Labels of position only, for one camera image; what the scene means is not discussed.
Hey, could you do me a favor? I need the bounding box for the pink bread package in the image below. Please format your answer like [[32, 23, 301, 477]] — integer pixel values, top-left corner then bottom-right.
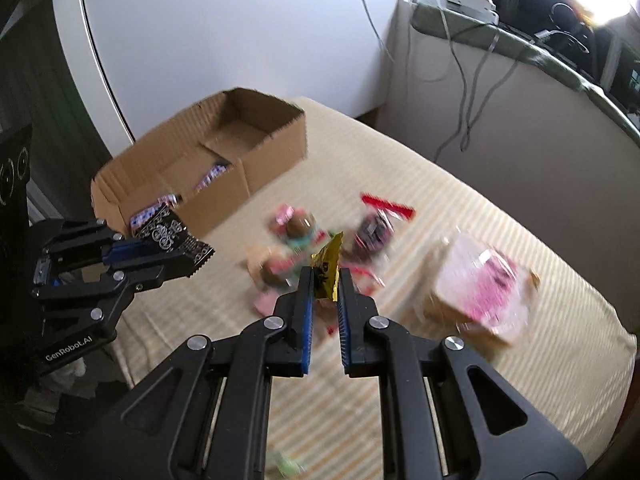
[[415, 232, 541, 348]]

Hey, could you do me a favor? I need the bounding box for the small pink snack packet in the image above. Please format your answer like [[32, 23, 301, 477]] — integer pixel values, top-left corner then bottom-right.
[[252, 290, 286, 317]]

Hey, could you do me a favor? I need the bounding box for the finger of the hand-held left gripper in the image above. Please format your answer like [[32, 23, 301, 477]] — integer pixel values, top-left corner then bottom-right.
[[32, 254, 200, 337], [42, 217, 152, 264]]

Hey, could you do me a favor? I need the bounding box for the pink brown snack packet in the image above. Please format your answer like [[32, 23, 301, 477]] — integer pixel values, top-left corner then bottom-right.
[[245, 245, 306, 296]]

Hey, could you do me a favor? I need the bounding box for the black patterned snack packet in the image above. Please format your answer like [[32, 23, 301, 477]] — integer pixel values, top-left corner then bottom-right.
[[129, 207, 217, 279]]

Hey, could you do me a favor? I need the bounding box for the purple white snack packet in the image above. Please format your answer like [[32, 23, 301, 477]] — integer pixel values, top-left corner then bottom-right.
[[194, 160, 232, 192], [129, 195, 182, 235]]

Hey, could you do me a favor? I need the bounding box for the striped beige blanket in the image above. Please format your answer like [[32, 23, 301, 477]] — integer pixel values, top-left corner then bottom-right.
[[115, 97, 638, 480]]

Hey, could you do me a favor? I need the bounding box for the white cable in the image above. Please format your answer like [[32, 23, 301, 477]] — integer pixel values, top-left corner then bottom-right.
[[347, 0, 397, 63]]

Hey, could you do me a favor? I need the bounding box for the black cable bundle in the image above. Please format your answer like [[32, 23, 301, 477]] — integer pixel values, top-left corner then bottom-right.
[[535, 2, 596, 53]]

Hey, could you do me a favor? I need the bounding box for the brown cardboard box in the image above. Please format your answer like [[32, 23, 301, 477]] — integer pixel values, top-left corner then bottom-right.
[[90, 87, 307, 241]]

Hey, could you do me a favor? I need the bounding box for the dark snack packet red top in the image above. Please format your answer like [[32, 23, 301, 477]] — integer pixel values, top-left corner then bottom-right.
[[350, 192, 418, 266]]

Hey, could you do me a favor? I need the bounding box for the grey cable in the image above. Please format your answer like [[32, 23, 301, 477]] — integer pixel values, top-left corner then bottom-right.
[[440, 10, 473, 153], [434, 25, 523, 162]]

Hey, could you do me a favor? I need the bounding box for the pink teal chocolate ball packet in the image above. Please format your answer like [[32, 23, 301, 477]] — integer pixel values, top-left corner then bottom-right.
[[265, 204, 331, 256]]

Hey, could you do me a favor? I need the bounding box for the green wrapper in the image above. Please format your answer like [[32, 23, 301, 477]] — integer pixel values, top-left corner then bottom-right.
[[267, 452, 306, 478]]

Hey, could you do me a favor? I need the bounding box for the red white snack packet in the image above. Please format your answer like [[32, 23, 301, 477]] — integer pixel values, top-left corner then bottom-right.
[[345, 265, 386, 293]]

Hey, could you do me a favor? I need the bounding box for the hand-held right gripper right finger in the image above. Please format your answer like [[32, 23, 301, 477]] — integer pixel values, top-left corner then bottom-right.
[[336, 266, 588, 480]]

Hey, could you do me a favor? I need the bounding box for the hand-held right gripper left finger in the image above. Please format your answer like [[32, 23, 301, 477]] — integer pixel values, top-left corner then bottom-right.
[[75, 266, 316, 480]]

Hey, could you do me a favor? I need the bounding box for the yellow snack packet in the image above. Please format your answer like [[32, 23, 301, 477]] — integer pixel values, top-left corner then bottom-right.
[[310, 231, 346, 303]]

